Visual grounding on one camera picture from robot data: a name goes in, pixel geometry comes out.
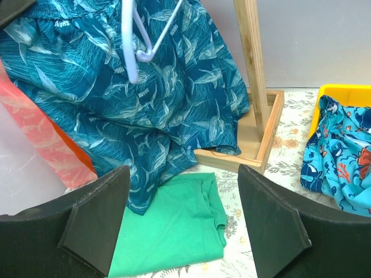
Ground light blue patterned shorts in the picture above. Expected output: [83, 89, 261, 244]
[300, 95, 370, 217]

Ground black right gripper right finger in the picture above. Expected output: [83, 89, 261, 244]
[238, 164, 370, 277]

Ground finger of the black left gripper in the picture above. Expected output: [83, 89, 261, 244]
[0, 0, 35, 28]

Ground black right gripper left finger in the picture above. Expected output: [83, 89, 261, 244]
[1, 166, 130, 277]

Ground green folded cloth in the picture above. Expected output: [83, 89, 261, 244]
[109, 173, 227, 277]

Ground yellow plastic bin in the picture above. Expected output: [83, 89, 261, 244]
[308, 84, 370, 138]

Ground dark blue shark shorts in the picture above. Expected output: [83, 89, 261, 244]
[1, 1, 250, 215]

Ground pink patterned shorts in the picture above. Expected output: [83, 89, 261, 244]
[1, 65, 97, 188]

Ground orange shorts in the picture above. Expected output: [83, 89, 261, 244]
[48, 117, 96, 174]

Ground light blue hanger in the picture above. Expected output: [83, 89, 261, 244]
[121, 0, 185, 85]

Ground wooden clothes rack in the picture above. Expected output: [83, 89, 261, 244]
[195, 1, 285, 174]

